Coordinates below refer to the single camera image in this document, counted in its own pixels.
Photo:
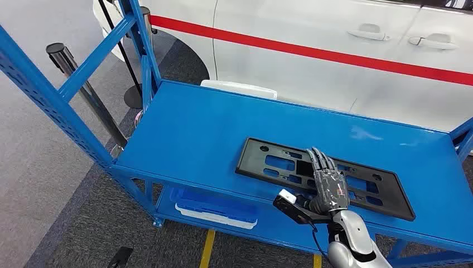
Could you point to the black plastic plate frame part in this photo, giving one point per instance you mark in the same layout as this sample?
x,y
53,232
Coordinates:
x,y
258,162

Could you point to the thin black pole stand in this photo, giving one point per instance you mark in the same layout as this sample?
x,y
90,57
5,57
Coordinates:
x,y
133,98

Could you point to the blue plastic crate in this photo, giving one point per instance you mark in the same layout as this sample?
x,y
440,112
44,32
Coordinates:
x,y
214,201

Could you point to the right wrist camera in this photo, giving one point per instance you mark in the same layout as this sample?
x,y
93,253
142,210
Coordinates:
x,y
287,196

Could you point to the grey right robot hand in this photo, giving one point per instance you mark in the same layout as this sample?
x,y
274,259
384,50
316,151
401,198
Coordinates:
x,y
330,188

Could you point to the blue metal shelf rack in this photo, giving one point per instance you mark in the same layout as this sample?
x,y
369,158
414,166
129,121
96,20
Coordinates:
x,y
207,122

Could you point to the white car with red stripe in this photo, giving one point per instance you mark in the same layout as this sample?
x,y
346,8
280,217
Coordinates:
x,y
295,81

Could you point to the white plastic crate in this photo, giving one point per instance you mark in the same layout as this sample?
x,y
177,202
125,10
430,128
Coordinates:
x,y
218,219

